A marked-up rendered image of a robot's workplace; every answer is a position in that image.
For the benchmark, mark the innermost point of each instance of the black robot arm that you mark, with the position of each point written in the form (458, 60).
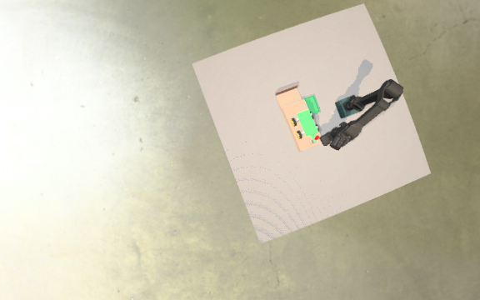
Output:
(389, 89)

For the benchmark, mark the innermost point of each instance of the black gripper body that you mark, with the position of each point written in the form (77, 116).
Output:
(325, 139)

